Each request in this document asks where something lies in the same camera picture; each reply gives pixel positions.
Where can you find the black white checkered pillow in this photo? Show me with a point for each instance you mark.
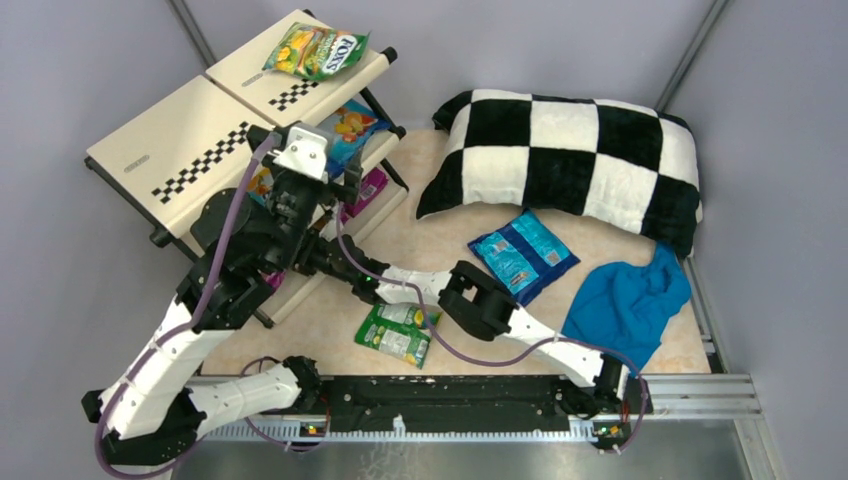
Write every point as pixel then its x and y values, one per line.
pixel 627 165

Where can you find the green Fox's candy bag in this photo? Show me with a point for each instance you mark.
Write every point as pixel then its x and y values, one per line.
pixel 316 53

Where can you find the cream three-tier shelf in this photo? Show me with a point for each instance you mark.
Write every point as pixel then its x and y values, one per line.
pixel 168 161

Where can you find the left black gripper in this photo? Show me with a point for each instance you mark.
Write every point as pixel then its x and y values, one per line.
pixel 308 183

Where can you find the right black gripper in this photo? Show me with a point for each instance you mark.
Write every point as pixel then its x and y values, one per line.
pixel 308 254

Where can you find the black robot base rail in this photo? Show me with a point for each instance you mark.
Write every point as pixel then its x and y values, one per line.
pixel 450 409

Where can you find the purple grape candy bag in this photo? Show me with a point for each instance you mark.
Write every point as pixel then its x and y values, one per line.
pixel 372 185
pixel 275 279

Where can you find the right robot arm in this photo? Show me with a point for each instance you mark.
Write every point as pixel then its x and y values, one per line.
pixel 480 305

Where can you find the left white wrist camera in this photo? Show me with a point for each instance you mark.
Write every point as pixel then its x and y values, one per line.
pixel 304 151

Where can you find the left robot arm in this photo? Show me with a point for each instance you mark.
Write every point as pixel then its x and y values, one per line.
pixel 149 419

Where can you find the blue fruit candy bag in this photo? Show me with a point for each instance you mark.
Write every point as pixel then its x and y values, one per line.
pixel 349 128

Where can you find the blue Sugus candy bag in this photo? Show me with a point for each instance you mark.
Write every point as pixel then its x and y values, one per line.
pixel 261 186

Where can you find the blue cloth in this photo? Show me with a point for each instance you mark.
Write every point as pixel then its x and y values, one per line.
pixel 626 308

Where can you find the blue mint candy bag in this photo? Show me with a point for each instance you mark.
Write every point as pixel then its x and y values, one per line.
pixel 524 256

